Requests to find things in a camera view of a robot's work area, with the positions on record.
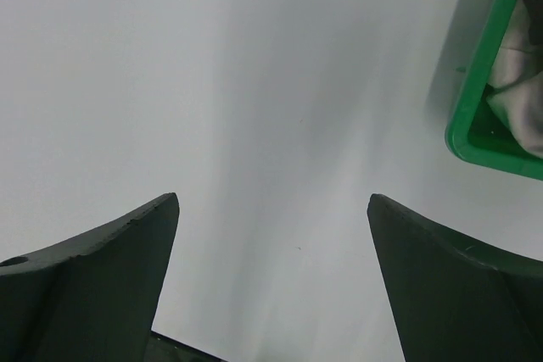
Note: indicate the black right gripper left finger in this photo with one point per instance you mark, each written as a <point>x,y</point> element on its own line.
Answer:
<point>92,297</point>

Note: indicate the white crumpled shirt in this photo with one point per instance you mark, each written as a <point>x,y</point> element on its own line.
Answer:
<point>516,79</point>

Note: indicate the green plastic bin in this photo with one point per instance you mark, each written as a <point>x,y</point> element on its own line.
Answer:
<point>473,133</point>

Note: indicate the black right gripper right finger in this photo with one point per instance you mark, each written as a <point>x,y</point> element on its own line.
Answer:
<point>454,297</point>

